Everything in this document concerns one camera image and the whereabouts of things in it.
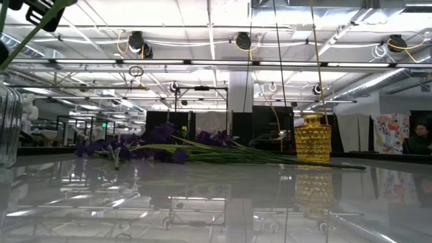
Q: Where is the clear ribbed glass vase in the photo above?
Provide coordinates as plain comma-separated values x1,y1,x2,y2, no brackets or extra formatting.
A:
0,70,24,168

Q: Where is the amber textured glass vase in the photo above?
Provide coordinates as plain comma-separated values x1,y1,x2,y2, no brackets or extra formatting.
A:
294,112,333,164

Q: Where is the long ceiling light bar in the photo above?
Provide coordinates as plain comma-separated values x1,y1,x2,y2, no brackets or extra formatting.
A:
9,57,432,68

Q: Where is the white curtain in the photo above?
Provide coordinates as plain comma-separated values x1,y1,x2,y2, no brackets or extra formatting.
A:
337,113,371,153

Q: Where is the floral patterned cloth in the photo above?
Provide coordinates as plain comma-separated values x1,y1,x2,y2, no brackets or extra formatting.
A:
371,113,410,155

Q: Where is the person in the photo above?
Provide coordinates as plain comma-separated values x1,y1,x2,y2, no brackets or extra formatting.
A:
402,123,432,156

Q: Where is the ceiling cable reel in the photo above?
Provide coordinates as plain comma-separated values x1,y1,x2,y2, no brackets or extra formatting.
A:
386,33,408,53
127,30,154,59
234,31,252,51

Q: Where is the black workcell frame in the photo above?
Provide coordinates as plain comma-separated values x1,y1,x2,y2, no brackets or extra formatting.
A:
173,86,230,136

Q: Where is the thin black hanging cable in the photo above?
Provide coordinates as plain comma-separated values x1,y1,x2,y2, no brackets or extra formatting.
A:
242,0,254,113

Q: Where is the long black cable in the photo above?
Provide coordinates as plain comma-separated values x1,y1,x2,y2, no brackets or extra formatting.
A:
272,0,288,106

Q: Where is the long yellow cable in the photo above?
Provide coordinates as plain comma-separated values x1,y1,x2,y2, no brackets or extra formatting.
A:
309,0,329,115

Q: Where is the silver ventilation duct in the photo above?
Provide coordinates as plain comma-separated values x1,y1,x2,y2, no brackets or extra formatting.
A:
332,55,432,102

